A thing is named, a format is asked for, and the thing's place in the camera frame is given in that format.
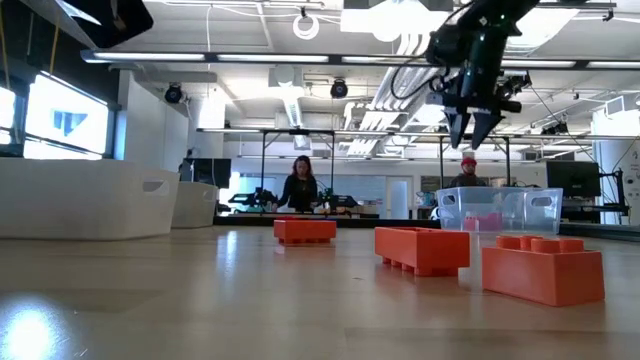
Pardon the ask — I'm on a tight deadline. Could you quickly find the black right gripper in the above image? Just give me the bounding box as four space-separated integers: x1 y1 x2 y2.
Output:
440 22 524 151

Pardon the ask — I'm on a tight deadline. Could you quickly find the orange toy brick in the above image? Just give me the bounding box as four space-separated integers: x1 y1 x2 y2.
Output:
374 226 472 278
273 218 339 246
481 235 606 307

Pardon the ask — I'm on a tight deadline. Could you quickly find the person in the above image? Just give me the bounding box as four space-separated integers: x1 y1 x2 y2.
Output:
448 156 489 189
271 154 320 214

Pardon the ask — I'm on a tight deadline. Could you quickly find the black ceiling spotlight cluster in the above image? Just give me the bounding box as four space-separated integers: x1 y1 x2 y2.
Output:
494 73 532 104

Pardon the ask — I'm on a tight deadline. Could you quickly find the black computer monitor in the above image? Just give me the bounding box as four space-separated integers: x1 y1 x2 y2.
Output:
180 157 233 190
545 159 602 199

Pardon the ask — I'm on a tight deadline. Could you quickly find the clear plastic bin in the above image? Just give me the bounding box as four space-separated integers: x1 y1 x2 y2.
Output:
436 186 564 235

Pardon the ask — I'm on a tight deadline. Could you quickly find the black ceiling track fixture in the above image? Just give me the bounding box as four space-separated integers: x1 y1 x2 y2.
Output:
537 1 617 22

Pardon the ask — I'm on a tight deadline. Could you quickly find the black equipment stand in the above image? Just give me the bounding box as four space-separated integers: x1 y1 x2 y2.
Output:
599 168 631 217

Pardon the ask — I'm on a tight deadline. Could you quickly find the black overhead light bar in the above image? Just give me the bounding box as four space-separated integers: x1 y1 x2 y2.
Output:
79 48 640 71

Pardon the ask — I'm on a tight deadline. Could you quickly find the off-white plastic bin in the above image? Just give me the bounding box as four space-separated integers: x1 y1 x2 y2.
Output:
171 180 220 230

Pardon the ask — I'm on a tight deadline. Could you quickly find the white plastic bin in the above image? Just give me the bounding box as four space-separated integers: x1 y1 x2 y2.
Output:
0 157 181 241

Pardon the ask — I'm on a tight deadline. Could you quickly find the black workstation frame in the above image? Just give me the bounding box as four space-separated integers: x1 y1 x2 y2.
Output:
259 128 336 204
438 133 512 190

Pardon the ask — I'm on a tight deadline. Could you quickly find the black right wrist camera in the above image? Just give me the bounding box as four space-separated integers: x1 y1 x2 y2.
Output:
424 23 467 69

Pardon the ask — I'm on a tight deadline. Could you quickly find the silver ventilation duct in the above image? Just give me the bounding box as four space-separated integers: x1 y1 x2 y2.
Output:
407 0 581 119

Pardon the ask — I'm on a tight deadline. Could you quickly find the white ventilation duct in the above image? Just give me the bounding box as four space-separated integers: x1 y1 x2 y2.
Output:
269 64 306 129

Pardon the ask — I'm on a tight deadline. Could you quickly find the white coiled cable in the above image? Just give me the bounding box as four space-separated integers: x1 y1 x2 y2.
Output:
292 13 321 41

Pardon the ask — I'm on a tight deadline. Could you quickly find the black aluminium table frame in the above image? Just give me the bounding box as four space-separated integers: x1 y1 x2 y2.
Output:
212 213 640 242

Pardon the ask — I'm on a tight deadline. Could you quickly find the large bright wall display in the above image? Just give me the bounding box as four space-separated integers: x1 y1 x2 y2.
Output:
24 71 112 157
0 84 20 146

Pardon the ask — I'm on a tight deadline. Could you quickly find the yellow hanging cable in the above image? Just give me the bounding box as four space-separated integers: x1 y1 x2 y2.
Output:
0 0 9 76
48 22 64 76

